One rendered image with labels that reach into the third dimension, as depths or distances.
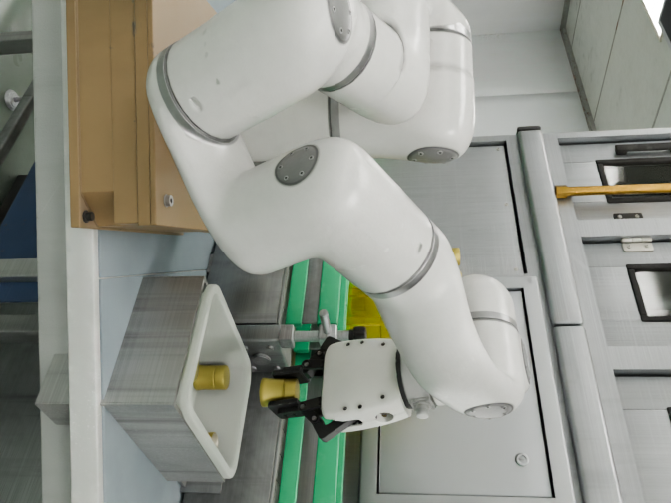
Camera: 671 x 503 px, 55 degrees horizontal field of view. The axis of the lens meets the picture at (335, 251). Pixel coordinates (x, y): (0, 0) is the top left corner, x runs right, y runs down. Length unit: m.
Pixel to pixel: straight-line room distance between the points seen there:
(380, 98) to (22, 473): 0.99
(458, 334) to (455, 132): 0.25
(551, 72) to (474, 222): 5.70
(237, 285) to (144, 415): 0.33
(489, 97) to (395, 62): 6.14
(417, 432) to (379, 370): 0.42
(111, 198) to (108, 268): 0.10
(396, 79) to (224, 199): 0.21
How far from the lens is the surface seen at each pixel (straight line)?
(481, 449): 1.15
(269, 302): 0.97
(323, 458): 0.97
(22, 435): 1.39
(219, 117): 0.50
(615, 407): 1.25
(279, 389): 0.80
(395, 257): 0.50
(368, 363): 0.76
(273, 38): 0.45
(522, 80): 6.99
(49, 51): 0.83
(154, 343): 0.76
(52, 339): 0.80
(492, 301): 0.65
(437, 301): 0.54
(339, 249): 0.47
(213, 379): 0.92
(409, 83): 0.63
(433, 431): 1.16
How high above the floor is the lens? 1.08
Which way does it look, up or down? 7 degrees down
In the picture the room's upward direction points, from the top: 89 degrees clockwise
